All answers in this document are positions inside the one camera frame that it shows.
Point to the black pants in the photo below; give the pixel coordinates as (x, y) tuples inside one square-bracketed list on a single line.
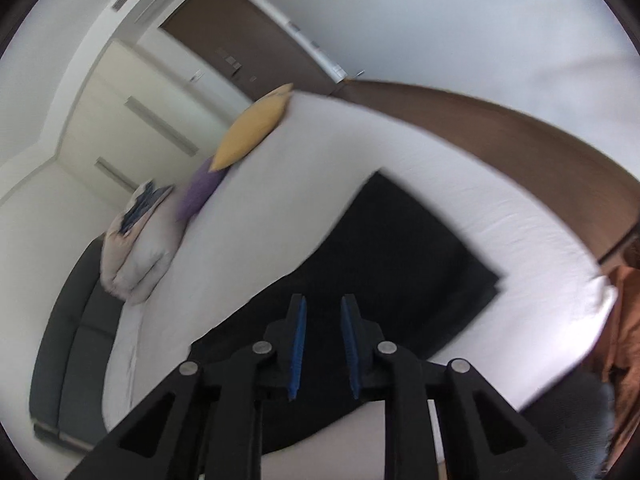
[(400, 265)]

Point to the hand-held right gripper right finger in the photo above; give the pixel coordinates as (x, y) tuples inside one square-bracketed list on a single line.
[(350, 345)]

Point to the cream wardrobe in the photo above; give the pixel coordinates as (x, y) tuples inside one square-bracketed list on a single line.
[(145, 110)]

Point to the dark patterned cloth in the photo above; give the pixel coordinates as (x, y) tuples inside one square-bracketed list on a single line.
[(142, 205)]

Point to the purple pillow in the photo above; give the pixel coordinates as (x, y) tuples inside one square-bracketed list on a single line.
[(197, 190)]

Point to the dark grey sofa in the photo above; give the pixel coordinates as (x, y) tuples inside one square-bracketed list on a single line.
[(70, 355)]

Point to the brown wooden door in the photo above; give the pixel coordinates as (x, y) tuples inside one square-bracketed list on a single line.
[(250, 35)]

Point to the white bed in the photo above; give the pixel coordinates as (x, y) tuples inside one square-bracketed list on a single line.
[(400, 170)]

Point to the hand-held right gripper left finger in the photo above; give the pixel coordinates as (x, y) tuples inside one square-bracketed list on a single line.
[(299, 340)]

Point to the orange curtain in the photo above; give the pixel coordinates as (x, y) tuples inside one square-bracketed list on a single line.
[(622, 340)]

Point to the yellow pillow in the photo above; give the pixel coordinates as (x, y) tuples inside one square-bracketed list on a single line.
[(252, 130)]

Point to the folded white duvet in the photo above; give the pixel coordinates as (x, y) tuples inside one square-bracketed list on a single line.
[(142, 250)]

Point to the grey mesh chair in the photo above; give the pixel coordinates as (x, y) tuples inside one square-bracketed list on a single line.
[(570, 425)]

